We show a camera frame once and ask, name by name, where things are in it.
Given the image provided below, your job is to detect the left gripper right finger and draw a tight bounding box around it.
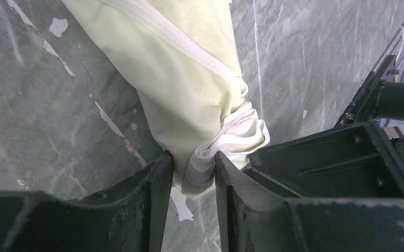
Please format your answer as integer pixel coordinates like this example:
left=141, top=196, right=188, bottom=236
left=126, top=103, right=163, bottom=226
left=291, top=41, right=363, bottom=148
left=215, top=152, right=404, bottom=251

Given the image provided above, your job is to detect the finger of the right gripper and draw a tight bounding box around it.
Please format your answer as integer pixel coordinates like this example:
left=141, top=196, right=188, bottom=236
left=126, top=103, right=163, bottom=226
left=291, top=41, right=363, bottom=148
left=243, top=122, right=404, bottom=198

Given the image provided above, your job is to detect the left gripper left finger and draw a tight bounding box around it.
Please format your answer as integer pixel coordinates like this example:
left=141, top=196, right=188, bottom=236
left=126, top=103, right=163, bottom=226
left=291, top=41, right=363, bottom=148
left=0, top=152, right=173, bottom=251

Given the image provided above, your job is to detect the cream yellow cloth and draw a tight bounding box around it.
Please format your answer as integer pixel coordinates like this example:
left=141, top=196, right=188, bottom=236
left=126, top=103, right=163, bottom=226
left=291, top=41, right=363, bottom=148
left=64, top=1, right=270, bottom=200

